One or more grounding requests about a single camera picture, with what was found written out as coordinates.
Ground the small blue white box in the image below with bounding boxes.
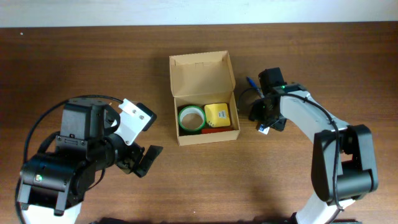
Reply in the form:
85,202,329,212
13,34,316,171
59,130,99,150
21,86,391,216
256,123,270,134

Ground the blue ballpoint pen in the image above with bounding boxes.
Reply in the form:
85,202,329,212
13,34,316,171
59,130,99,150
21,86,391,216
246,77,264,98

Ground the yellow sticky note pad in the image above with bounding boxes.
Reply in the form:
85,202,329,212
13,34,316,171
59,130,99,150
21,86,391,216
204,103,231,128

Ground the green tape roll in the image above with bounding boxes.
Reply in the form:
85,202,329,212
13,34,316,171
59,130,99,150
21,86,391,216
178,106,206,133

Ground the red utility knife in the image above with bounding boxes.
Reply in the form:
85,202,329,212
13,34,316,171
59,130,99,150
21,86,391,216
201,127,234,134

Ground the brown cardboard box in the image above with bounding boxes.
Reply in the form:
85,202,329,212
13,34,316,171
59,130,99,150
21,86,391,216
169,51,240,146

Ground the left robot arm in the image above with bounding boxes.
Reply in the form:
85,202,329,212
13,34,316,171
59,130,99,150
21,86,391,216
15,95,163,223

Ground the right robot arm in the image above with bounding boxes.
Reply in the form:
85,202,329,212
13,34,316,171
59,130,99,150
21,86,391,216
249,68,379,223

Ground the left black cable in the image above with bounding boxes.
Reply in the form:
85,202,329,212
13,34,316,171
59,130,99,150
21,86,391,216
14,94,124,224

